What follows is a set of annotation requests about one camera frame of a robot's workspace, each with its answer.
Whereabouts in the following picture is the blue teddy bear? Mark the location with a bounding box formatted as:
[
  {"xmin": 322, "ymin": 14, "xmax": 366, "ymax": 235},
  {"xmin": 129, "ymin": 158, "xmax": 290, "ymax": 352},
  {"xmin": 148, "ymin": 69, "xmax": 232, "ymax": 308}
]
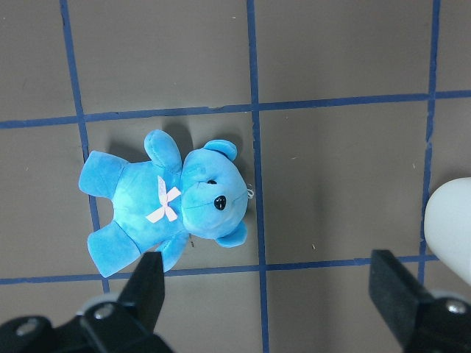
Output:
[{"xmin": 78, "ymin": 129, "xmax": 252, "ymax": 277}]

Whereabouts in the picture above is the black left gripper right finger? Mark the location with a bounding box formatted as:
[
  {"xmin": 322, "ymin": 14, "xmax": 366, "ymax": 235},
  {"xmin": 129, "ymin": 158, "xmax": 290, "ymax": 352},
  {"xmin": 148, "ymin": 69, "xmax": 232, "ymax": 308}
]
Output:
[{"xmin": 369, "ymin": 249, "xmax": 470, "ymax": 352}]

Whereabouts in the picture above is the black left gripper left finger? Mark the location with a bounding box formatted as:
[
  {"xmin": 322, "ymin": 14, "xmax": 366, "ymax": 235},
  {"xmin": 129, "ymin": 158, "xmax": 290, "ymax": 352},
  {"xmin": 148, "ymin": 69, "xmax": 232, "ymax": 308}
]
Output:
[{"xmin": 1, "ymin": 252, "xmax": 172, "ymax": 352}]

